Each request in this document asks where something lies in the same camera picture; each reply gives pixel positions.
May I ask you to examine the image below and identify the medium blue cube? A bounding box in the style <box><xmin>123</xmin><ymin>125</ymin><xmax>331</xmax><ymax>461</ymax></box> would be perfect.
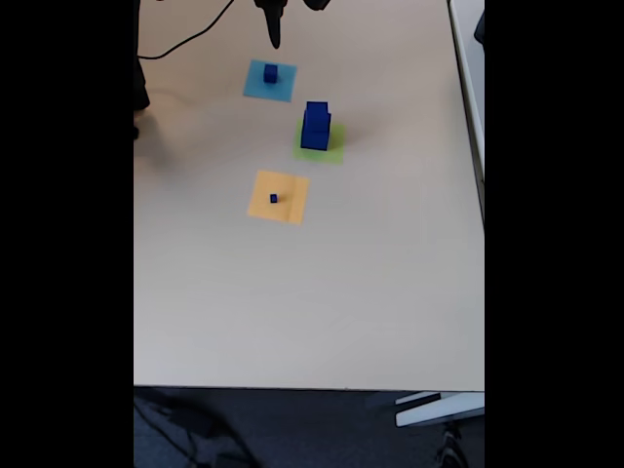
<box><xmin>302</xmin><ymin>100</ymin><xmax>331</xmax><ymax>134</ymax></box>

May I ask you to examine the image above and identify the large blue cube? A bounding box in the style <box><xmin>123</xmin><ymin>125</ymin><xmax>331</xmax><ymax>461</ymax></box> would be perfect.
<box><xmin>299</xmin><ymin>112</ymin><xmax>333</xmax><ymax>151</ymax></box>

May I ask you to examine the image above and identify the blue paper square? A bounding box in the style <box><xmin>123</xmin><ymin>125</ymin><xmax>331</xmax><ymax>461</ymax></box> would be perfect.
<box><xmin>242</xmin><ymin>58</ymin><xmax>298</xmax><ymax>103</ymax></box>

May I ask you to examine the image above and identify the green paper square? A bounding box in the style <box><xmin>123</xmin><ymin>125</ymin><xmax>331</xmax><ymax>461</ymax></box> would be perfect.
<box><xmin>291</xmin><ymin>118</ymin><xmax>347</xmax><ymax>166</ymax></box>

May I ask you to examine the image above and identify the orange paper square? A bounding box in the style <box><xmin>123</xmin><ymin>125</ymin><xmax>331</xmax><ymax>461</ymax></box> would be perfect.
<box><xmin>246</xmin><ymin>169</ymin><xmax>311</xmax><ymax>226</ymax></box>

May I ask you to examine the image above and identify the white neighbouring desk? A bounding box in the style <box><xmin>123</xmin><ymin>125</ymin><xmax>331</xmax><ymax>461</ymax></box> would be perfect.
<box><xmin>447</xmin><ymin>0</ymin><xmax>486</xmax><ymax>228</ymax></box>

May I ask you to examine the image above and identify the white table foot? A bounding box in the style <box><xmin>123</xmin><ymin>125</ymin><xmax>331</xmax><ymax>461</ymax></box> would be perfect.
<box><xmin>394</xmin><ymin>390</ymin><xmax>486</xmax><ymax>428</ymax></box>

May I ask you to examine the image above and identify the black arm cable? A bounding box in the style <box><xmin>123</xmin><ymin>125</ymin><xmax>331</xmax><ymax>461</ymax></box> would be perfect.
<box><xmin>136</xmin><ymin>0</ymin><xmax>235</xmax><ymax>60</ymax></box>

